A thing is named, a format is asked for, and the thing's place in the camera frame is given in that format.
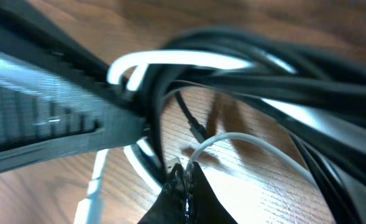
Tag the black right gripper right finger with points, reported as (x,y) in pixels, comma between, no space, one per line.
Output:
(203,205)

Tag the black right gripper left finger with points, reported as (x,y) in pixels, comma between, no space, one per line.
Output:
(169,207)

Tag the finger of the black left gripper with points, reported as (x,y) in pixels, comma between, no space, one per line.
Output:
(54,99)

